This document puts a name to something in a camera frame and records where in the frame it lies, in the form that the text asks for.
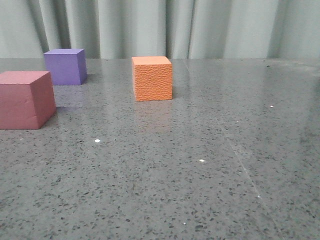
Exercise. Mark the orange foam cube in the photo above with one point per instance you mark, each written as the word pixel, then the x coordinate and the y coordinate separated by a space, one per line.
pixel 152 78

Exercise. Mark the pale green curtain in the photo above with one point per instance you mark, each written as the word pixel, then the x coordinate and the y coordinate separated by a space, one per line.
pixel 177 29

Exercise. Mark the purple foam cube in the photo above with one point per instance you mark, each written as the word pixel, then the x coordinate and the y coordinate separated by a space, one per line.
pixel 67 66

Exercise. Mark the pink foam cube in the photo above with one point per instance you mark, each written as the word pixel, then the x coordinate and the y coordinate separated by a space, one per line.
pixel 27 99

